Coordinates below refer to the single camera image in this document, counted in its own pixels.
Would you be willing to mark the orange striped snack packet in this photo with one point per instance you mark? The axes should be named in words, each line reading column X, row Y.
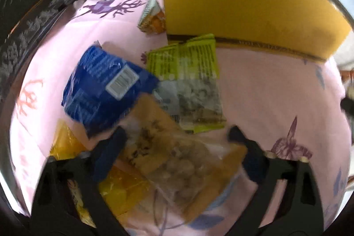
column 155, row 23

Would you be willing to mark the blue snack packet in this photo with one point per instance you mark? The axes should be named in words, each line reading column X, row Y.
column 94, row 92

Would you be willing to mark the dark carved furniture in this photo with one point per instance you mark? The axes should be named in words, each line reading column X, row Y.
column 27, row 3

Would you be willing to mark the yellow translucent snack packet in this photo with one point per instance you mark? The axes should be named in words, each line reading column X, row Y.
column 124, row 191

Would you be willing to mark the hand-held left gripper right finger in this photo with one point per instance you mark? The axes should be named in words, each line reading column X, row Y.
column 253, row 167

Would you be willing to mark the lime green snack packet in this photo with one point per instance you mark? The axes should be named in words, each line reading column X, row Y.
column 188, row 64

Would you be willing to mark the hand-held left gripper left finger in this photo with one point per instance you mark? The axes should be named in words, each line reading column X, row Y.
column 107, row 153

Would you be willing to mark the pink printed tablecloth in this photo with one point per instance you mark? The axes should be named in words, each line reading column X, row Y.
column 276, row 100

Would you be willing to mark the tan nut snack packet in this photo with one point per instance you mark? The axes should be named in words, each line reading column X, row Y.
column 166, row 158

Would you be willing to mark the yellow cardboard box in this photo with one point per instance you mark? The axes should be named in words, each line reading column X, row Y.
column 235, row 3

